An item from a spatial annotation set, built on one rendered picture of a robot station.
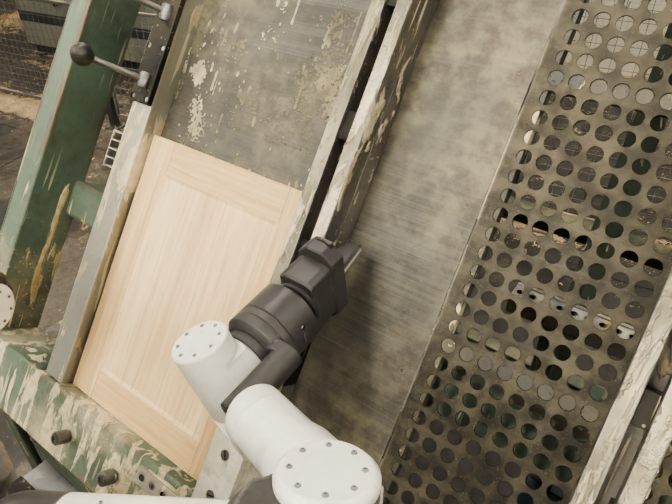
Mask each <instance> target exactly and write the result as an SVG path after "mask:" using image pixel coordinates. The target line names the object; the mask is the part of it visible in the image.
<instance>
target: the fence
mask: <svg viewBox="0 0 672 504"><path fill-rule="evenodd" d="M205 1H206V0H186V2H185V5H184V8H183V11H182V14H181V17H180V20H179V23H178V26H177V29H176V32H175V35H174V38H173V41H172V45H171V48H170V51H169V54H168V57H167V60H166V63H165V66H164V69H163V72H162V75H161V78H160V81H159V84H158V87H157V90H156V93H155V96H154V100H153V103H152V105H151V106H148V105H145V104H142V103H139V102H136V101H133V104H132V107H131V110H130V113H129V116H128V119H127V123H126V126H125V129H124V132H123V135H122V138H121V141H120V144H119V147H118V150H117V153H116V157H115V160H114V163H113V166H112V169H111V172H110V175H109V178H108V181H107V184H106V187H105V191H104V194H103V197H102V200H101V203H100V206H99V209H98V212H97V215H96V218H95V221H94V225H93V228H92V231H91V234H90V237H89V240H88V243H87V246H86V249H85V252H84V255H83V259H82V262H81V265H80V268H79V271H78V274H77V277H76V280H75V283H74V286H73V289H72V293H71V296H70V299H69V302H68V305H67V308H66V311H65V314H64V317H63V320H62V323H61V327H60V330H59V333H58V336H57V339H56V342H55V345H54V348H53V351H52V354H51V358H50V361H49V364H48V367H47V370H46V372H47V373H49V374H50V375H51V376H52V377H54V378H55V379H56V380H57V381H59V382H60V383H69V382H73V381H74V378H75V375H76V372H77V369H78V365H79V362H80V359H81V356H82V353H83V350H84V347H85V344H86V341H87V338H88V335H89V332H90V329H91V326H92V323H93V320H94V317H95V314H96V311H97V308H98V305H99V302H100V299H101V296H102V293H103V290H104V287H105V284H106V280H107V277H108V274H109V271H110V268H111V265H112V262H113V259H114V256H115V253H116V250H117V247H118V244H119V241H120V238H121V235H122V232H123V229H124V226H125V223H126V220H127V217H128V214H129V211H130V208H131V205H132V202H133V199H134V195H135V192H136V189H137V186H138V183H139V180H140V177H141V174H142V171H143V168H144V165H145V162H146V159H147V156H148V153H149V150H150V147H151V144H152V141H153V138H154V135H158V136H161V134H162V131H163V128H164V125H165V122H166V119H167V116H168V112H169V109H170V106H171V103H172V100H173V97H174V94H175V91H176V88H177V85H178V82H179V79H180V76H181V73H182V70H183V67H184V64H185V61H186V58H187V55H188V52H189V49H190V46H191V43H192V40H193V37H194V34H195V31H196V28H197V25H198V22H199V19H200V16H201V13H202V10H203V7H204V4H205Z"/></svg>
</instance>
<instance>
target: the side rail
mask: <svg viewBox="0 0 672 504"><path fill-rule="evenodd" d="M140 6H141V3H139V2H137V1H135V0H71V2H70V6H69V9H68V12H67V16H66V19H65V22H64V25H63V29H62V32H61V35H60V38H59V42H58V45H57V48H56V51H55V55H54V58H53V61H52V65H51V68H50V71H49V74H48V78H47V81H46V84H45V87H44V91H43V94H42V97H41V100H40V104H39V107H38V110H37V114H36V117H35V120H34V123H33V127H32V130H31V133H30V136H29V140H28V143H27V146H26V150H25V153H24V156H23V159H22V163H21V166H20V169H19V172H18V176H17V179H16V182H15V185H14V189H13V192H12V195H11V199H10V202H9V205H8V208H7V212H6V215H5V218H4V221H3V225H2V228H1V231H0V272H3V273H4V275H5V276H6V278H7V280H8V281H9V283H10V285H11V286H12V288H13V295H14V301H15V305H14V311H13V314H12V316H11V318H10V320H9V321H8V323H7V324H6V325H5V326H4V327H12V328H24V327H38V325H39V322H40V319H41V316H42V313H43V310H44V306H45V303H46V300H47V297H48V294H49V291H50V288H51V285H52V281H53V278H54V275H55V272H56V269H57V266H58V263H59V259H60V256H61V253H62V250H63V247H64V244H65V241H66V238H67V234H68V231H69V228H70V225H71V222H72V219H73V217H71V216H69V215H68V214H67V207H68V204H69V201H70V198H71V195H72V192H73V189H74V185H75V183H76V182H77V181H78V180H82V181H85V178H86V175H87V172H88V169H89V165H90V162H91V159H92V156H93V153H94V150H95V147H96V144H97V140H98V137H99V134H100V131H101V128H102V125H103V122H104V118H105V115H106V112H107V109H108V106H109V103H110V100H111V97H112V93H113V90H114V87H115V84H116V81H117V78H118V75H119V72H117V71H114V70H112V69H109V68H107V67H104V66H102V65H99V64H97V63H94V62H92V64H90V65H89V66H79V65H77V64H75V63H74V62H73V61H72V59H71V57H70V48H71V46H72V45H73V44H75V43H77V42H84V43H86V44H88V45H90V46H91V47H92V49H93V50H94V54H95V56H96V57H98V58H101V59H103V60H105V61H108V62H110V63H113V64H115V65H118V66H120V67H121V65H122V62H123V59H124V56H125V53H126V50H127V46H128V43H129V40H130V37H131V34H132V31H133V28H134V24H135V21H136V18H137V15H138V12H139V9H140Z"/></svg>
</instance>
